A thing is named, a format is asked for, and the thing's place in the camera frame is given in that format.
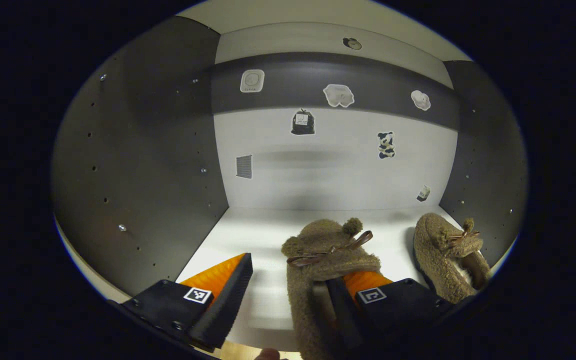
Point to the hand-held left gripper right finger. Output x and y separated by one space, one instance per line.
403 305

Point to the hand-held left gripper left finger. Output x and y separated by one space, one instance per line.
225 300

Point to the brown fuzzy shoe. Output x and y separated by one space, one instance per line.
313 280
443 255

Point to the white shoe cabinet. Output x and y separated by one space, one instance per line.
318 165

